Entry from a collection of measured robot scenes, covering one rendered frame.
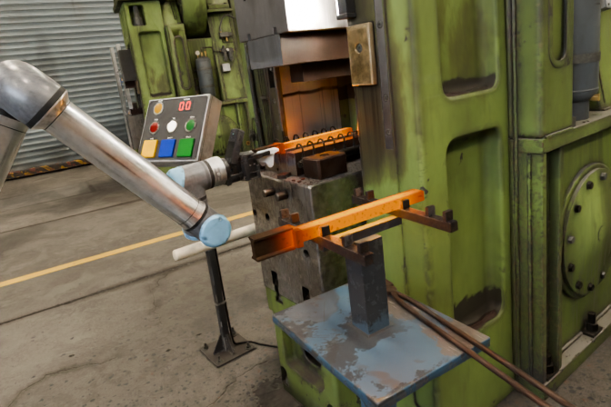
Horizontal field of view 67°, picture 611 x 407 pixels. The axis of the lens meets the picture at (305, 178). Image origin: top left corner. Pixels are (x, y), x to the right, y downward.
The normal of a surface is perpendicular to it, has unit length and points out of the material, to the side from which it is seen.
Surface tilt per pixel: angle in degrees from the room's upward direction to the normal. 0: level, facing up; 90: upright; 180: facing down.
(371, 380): 0
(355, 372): 0
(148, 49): 89
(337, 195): 90
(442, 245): 90
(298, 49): 90
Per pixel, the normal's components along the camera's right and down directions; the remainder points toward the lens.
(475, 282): 0.59, 0.11
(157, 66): 0.41, 0.15
